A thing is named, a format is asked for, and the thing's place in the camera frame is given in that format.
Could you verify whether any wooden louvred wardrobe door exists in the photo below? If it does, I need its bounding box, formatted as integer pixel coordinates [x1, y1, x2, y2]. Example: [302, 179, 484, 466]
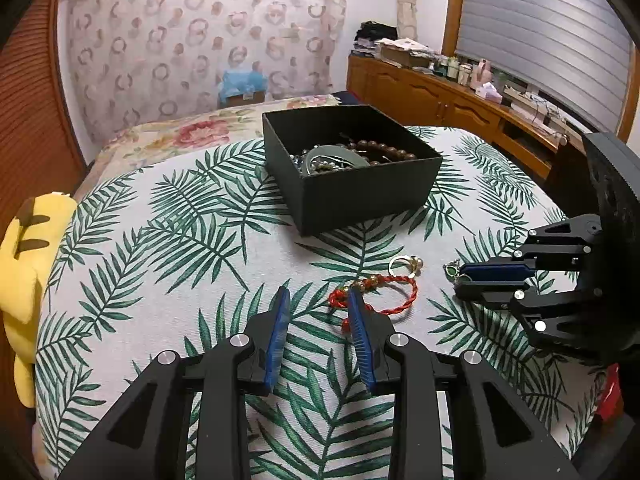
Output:
[0, 0, 86, 241]

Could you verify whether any brown bead bracelet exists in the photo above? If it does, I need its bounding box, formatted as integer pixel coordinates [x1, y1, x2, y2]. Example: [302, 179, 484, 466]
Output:
[345, 139, 418, 166]

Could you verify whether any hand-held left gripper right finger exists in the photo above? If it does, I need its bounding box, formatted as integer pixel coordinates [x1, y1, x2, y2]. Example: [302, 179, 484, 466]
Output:
[346, 287, 581, 480]

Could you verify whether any black cardboard box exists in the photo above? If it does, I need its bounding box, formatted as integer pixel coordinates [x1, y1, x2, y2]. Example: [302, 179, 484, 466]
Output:
[262, 105, 444, 237]

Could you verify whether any long wooden cabinet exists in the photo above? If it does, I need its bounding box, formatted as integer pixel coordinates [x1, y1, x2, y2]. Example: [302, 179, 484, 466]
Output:
[346, 55, 588, 201]

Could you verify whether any white power strip with cables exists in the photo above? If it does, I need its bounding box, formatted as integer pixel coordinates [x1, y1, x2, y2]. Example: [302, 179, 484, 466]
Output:
[502, 85, 571, 136]

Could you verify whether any cardboard box with papers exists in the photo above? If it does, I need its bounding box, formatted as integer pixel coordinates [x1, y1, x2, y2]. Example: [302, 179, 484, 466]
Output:
[375, 37, 436, 68]

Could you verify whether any yellow plush toy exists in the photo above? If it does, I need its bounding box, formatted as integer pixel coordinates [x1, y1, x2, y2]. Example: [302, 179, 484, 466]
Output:
[0, 192, 78, 408]

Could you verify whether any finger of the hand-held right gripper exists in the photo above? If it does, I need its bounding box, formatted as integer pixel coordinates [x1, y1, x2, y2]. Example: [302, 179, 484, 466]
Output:
[457, 214, 603, 286]
[454, 280, 631, 363]

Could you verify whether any blue plastic bag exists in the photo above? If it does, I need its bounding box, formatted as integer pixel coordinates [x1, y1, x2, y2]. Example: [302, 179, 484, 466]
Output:
[218, 69, 269, 101]

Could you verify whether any small cardboard box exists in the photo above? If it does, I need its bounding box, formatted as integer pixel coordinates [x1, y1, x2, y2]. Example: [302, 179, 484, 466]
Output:
[227, 91, 266, 107]

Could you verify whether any group of small bottles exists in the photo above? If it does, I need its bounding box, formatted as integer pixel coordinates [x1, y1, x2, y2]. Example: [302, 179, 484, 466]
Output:
[432, 52, 473, 83]

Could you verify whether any cream tied curtain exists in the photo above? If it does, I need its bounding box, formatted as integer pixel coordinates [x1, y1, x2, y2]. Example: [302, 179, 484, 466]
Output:
[392, 0, 421, 41]

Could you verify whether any grey window blind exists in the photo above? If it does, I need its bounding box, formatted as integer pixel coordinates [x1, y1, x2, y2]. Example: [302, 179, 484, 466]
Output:
[452, 0, 633, 133]

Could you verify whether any gold hoop earring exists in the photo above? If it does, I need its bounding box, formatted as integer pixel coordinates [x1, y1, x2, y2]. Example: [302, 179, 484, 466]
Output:
[387, 255, 426, 281]

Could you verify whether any red rope bracelet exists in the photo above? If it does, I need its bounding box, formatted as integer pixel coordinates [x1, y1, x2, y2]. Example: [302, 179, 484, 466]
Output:
[328, 272, 418, 333]

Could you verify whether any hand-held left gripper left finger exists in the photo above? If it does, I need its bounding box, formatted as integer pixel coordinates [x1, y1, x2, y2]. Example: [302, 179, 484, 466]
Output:
[57, 286, 292, 480]

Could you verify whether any leaf print tablecloth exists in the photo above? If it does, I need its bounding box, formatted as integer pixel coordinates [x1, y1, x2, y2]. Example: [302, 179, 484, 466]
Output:
[34, 125, 608, 480]

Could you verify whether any pale green jade bangle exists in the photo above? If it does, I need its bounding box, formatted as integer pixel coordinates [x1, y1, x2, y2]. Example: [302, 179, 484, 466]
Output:
[304, 144, 373, 176]

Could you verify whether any stack of dark clothes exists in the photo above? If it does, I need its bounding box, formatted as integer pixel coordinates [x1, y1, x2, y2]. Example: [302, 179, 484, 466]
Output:
[352, 21, 398, 56]

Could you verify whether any ring pattern sheer curtain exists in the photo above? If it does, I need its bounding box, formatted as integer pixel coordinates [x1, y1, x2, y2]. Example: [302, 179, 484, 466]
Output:
[60, 0, 348, 138]

